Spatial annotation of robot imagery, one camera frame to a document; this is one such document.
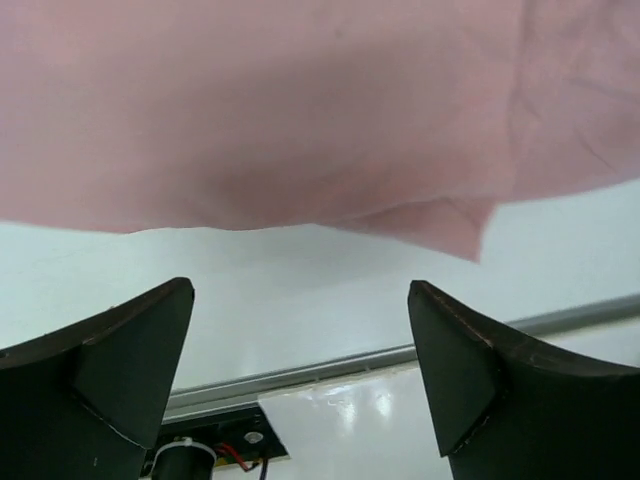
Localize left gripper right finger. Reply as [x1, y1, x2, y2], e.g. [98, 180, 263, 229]
[408, 281, 639, 480]

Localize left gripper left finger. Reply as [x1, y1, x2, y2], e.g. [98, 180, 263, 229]
[1, 278, 195, 480]

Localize pink trousers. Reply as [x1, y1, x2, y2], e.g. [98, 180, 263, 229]
[1, 1, 639, 259]

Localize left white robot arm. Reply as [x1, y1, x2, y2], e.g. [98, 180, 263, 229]
[1, 278, 639, 479]

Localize aluminium rail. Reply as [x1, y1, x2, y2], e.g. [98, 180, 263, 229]
[163, 294, 639, 425]

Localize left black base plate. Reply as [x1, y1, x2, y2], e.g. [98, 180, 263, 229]
[140, 404, 289, 479]

